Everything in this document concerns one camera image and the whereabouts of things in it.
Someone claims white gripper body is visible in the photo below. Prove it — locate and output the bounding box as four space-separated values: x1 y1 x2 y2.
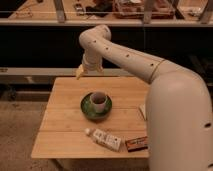
82 54 102 71

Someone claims white wrapped packet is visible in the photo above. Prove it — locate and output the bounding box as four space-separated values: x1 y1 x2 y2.
139 104 147 121

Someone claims dark device on shelf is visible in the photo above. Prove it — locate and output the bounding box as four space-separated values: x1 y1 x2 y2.
73 3 85 15

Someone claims brown chocolate bar box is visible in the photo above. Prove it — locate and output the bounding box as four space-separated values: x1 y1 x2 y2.
125 136 148 152

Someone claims white ceramic cup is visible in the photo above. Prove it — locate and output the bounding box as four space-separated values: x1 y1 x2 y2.
90 92 107 113

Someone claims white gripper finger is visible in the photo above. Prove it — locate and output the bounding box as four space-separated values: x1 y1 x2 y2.
76 65 85 79
97 66 104 74

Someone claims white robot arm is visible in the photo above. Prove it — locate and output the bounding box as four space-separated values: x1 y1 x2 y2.
76 25 213 171

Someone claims white tube with cap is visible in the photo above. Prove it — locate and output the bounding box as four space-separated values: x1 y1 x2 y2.
85 128 122 152

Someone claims wooden table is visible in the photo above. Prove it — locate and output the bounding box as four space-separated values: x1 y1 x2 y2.
30 76 151 171

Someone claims metal shelf rack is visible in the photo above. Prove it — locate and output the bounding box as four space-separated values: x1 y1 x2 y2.
0 0 213 27

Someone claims red tray on shelf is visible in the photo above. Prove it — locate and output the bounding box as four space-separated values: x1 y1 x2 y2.
113 0 175 19

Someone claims green saucer plate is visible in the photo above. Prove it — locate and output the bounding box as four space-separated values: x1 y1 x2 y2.
80 94 112 121

